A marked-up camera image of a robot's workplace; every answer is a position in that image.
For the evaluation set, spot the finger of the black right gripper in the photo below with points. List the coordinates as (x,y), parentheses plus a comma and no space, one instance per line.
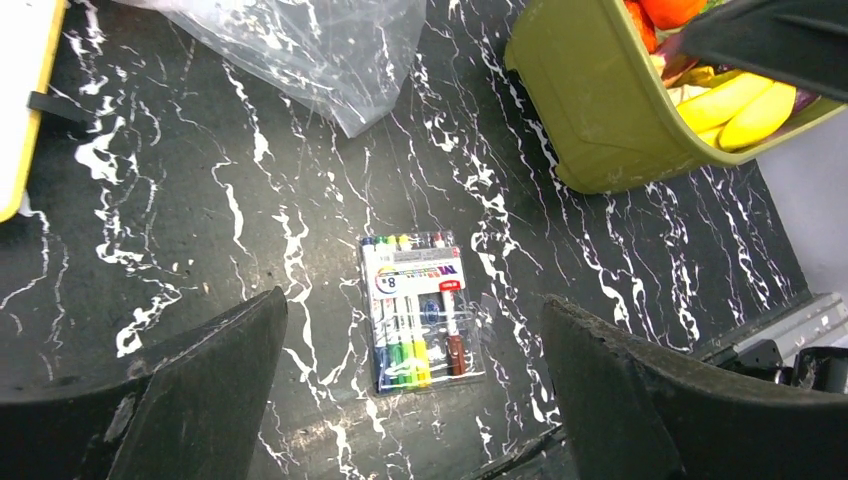
(802,43)

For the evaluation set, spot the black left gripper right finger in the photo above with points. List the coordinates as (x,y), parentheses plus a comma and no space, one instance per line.
(635,410)

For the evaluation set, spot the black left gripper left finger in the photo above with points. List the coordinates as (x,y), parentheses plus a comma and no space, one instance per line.
(189,407)

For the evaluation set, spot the orange toy tangerine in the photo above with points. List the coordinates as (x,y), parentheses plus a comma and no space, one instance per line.
(671,14)

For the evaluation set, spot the clear zip bag orange zipper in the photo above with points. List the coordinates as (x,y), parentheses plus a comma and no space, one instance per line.
(344,60)

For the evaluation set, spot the yellow toy banana bunch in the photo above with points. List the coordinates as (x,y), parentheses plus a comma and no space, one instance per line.
(739,112)

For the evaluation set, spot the pack of coloured markers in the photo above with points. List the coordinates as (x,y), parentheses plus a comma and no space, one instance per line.
(424,328)

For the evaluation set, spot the olive green plastic bin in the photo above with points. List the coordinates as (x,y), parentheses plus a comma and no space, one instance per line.
(604,107)

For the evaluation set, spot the yellow framed whiteboard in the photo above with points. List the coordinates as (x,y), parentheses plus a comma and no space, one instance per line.
(30,31)

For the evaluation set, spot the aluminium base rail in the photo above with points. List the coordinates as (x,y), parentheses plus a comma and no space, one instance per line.
(804,347)

